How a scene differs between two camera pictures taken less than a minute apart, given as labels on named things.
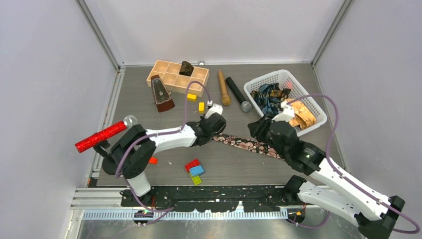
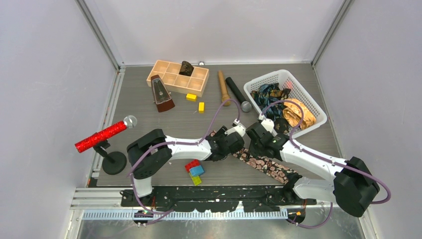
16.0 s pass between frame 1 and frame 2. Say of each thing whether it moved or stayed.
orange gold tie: stayed
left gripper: moved
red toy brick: stayed
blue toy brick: stayed
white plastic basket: stayed
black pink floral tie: moved
